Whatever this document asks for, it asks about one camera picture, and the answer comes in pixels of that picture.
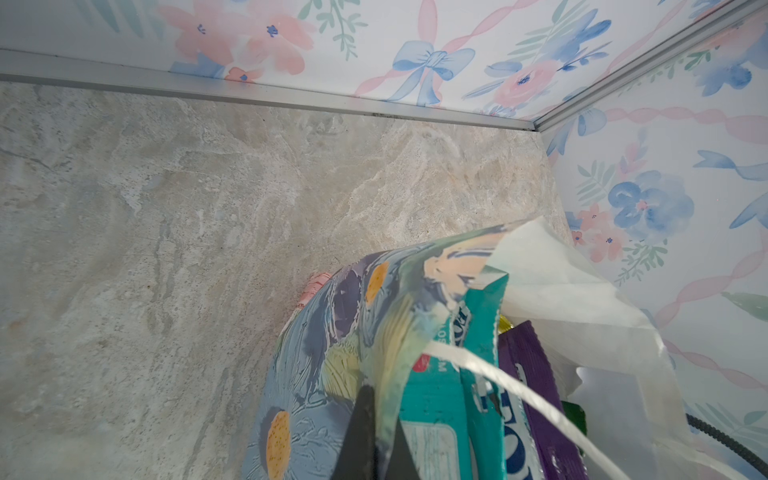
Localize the floral paper gift bag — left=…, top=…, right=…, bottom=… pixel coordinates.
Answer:
left=241, top=219, right=737, bottom=479

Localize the green lime candy bag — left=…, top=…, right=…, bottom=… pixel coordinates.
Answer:
left=561, top=401, right=587, bottom=435

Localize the teal mint candy bag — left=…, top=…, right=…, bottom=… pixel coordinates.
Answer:
left=400, top=275, right=543, bottom=479

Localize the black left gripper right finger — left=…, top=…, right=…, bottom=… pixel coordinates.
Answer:
left=384, top=420, right=420, bottom=480

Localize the pink berry candy bag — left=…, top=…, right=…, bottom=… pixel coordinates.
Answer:
left=498, top=321, right=588, bottom=479

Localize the yellow lemon candy bag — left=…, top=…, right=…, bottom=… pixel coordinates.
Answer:
left=498, top=315, right=514, bottom=334

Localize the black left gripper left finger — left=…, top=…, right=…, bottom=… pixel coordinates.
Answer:
left=331, top=385, right=377, bottom=480

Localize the aluminium back floor rail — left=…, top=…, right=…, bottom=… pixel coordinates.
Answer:
left=1, top=49, right=536, bottom=132

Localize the black corrugated cable hose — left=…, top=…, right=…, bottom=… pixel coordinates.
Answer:
left=685, top=412, right=768, bottom=478

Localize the aluminium right corner post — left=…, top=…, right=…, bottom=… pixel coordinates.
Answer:
left=533, top=0, right=767, bottom=132

